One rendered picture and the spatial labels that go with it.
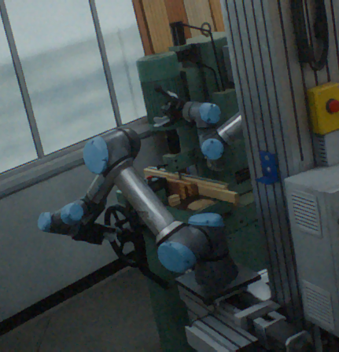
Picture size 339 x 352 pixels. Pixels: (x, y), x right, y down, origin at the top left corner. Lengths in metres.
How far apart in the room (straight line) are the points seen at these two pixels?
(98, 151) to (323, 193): 0.78
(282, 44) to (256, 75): 0.15
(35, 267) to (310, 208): 2.58
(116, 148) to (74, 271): 2.22
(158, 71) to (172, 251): 0.95
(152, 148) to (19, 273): 1.23
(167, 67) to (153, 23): 1.62
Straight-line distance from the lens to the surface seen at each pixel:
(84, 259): 4.55
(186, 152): 3.16
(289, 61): 2.08
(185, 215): 2.96
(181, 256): 2.30
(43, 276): 4.41
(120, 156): 2.38
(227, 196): 2.95
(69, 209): 2.67
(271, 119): 2.17
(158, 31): 4.63
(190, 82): 3.10
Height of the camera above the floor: 1.92
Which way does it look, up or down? 18 degrees down
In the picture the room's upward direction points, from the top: 12 degrees counter-clockwise
